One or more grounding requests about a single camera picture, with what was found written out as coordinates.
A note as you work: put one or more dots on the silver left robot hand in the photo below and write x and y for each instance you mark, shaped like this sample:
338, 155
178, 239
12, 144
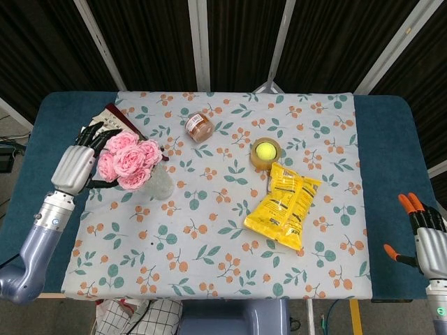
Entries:
75, 164

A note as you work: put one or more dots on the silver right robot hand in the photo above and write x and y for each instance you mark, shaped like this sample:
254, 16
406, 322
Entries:
431, 251

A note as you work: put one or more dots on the pink flower bouquet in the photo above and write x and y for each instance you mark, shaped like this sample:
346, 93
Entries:
128, 160

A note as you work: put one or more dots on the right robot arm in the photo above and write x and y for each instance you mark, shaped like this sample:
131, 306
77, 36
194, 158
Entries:
438, 307

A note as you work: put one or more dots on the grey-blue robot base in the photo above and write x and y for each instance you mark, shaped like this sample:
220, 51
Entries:
233, 317

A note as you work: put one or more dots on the clear glass vase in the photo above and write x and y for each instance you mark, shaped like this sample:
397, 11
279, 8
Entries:
160, 183

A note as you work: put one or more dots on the paper folding fan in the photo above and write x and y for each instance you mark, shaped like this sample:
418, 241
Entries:
115, 117

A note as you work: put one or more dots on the blue table cover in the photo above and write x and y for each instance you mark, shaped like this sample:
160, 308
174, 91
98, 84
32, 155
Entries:
384, 174

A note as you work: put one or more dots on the plastic jar with brown contents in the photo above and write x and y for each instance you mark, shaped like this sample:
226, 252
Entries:
199, 127

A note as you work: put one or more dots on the yellow snack bag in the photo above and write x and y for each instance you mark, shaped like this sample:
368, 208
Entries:
281, 209

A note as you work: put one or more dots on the floral patterned tablecloth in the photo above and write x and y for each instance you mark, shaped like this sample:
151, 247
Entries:
223, 223

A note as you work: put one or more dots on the white checkered bag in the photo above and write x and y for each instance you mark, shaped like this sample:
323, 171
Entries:
139, 315

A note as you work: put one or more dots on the yellow-green tennis ball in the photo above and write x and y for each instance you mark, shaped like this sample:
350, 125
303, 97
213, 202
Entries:
265, 150

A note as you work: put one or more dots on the clear packing tape roll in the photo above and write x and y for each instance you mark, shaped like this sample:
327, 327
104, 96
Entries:
266, 154

